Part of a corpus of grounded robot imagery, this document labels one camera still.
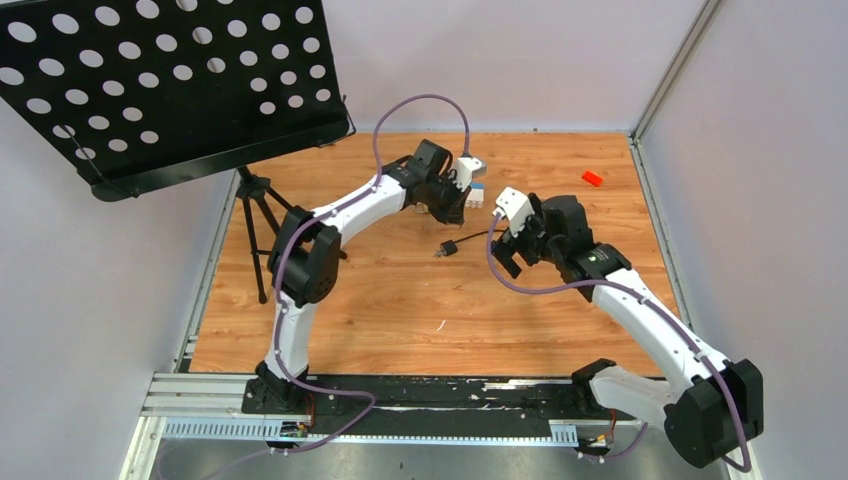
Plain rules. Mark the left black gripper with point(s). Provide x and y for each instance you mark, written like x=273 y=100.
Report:
x=456 y=215

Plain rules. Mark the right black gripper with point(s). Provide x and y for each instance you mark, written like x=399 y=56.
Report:
x=503 y=250

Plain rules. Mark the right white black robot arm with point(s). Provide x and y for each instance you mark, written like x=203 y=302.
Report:
x=708 y=405

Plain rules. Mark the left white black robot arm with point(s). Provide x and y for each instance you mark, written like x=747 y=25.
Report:
x=307 y=252

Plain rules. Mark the white blue toy block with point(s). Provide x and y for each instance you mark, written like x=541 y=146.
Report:
x=476 y=196

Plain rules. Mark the red small block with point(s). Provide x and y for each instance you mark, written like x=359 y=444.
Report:
x=592 y=178

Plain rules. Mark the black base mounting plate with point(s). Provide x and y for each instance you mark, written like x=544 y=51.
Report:
x=435 y=407

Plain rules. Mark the black perforated music stand desk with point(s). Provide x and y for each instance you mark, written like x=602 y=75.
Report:
x=143 y=95

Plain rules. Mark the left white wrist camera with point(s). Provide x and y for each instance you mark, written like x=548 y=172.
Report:
x=467 y=168

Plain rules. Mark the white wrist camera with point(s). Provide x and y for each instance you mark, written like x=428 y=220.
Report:
x=514 y=207
x=467 y=168

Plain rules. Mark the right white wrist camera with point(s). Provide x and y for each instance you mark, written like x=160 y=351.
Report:
x=514 y=207

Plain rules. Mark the aluminium frame rails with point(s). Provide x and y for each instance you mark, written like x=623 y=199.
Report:
x=208 y=406

